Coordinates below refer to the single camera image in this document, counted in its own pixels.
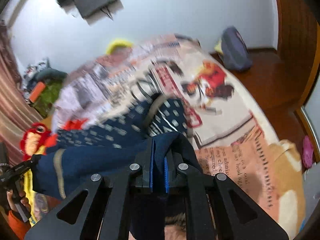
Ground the navy patterned hooded sweater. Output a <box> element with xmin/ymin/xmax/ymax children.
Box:
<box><xmin>32</xmin><ymin>93</ymin><xmax>203</xmax><ymax>240</ymax></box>

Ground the person's hand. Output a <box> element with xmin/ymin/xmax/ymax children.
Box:
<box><xmin>6</xmin><ymin>189</ymin><xmax>32</xmax><ymax>214</ymax></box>

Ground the red parrot plush toy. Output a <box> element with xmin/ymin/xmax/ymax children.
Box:
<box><xmin>20</xmin><ymin>122</ymin><xmax>57</xmax><ymax>161</ymax></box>

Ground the red garment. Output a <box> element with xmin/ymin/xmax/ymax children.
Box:
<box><xmin>46</xmin><ymin>118</ymin><xmax>88</xmax><ymax>147</ymax></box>

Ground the striped brown curtain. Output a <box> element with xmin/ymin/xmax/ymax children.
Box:
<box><xmin>0</xmin><ymin>21</ymin><xmax>42</xmax><ymax>165</ymax></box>

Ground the printed newspaper pattern bedspread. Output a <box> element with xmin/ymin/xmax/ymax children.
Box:
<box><xmin>30</xmin><ymin>33</ymin><xmax>307</xmax><ymax>234</ymax></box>

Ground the orange shoe box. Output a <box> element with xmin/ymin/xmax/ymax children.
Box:
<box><xmin>29</xmin><ymin>82</ymin><xmax>46</xmax><ymax>103</ymax></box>

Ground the grey green pillow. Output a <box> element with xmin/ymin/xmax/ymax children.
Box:
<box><xmin>35</xmin><ymin>68</ymin><xmax>67</xmax><ymax>82</ymax></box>

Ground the grey blue backpack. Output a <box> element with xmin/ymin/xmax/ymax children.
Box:
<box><xmin>221</xmin><ymin>26</ymin><xmax>253</xmax><ymax>72</ymax></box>

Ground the yellow headboard cushion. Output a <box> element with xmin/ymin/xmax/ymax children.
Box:
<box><xmin>106</xmin><ymin>38</ymin><xmax>133</xmax><ymax>55</ymax></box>

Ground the pink slipper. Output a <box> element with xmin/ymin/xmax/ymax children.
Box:
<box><xmin>302</xmin><ymin>135</ymin><xmax>313</xmax><ymax>169</ymax></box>

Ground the wooden wardrobe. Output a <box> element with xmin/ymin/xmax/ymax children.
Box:
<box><xmin>276</xmin><ymin>0</ymin><xmax>319</xmax><ymax>106</ymax></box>

